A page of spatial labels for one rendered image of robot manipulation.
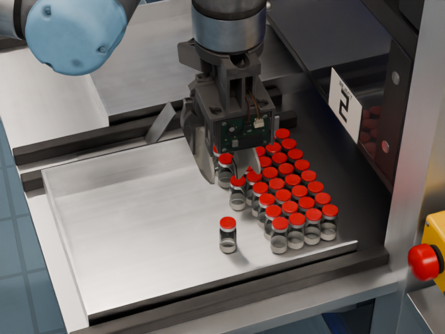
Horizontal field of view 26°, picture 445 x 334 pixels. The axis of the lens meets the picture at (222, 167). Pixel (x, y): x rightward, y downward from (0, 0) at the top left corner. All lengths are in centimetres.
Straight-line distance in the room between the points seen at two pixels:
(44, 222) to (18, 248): 120
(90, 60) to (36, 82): 70
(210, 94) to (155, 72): 50
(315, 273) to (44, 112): 50
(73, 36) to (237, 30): 20
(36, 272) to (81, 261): 120
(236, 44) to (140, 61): 59
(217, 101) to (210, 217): 29
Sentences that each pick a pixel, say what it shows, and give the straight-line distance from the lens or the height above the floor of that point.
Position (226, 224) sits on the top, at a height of 93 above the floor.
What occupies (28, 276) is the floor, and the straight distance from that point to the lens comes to 242.
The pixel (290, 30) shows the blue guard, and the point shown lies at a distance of 135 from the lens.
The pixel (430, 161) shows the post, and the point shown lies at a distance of 106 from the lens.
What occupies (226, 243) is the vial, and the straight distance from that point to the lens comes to 121.
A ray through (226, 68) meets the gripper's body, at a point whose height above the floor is 121.
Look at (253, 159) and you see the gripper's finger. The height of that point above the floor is 106.
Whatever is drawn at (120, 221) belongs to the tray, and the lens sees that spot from 127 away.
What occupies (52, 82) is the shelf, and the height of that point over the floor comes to 88.
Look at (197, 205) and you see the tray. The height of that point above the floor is 88.
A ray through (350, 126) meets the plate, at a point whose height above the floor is 100.
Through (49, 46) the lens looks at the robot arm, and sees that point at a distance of 83.
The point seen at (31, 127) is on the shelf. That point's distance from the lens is 143.
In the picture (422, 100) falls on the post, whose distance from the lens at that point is 104.
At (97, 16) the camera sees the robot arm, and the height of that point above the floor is 134.
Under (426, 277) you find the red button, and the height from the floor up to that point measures 99.
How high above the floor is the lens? 178
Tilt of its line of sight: 42 degrees down
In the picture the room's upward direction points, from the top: straight up
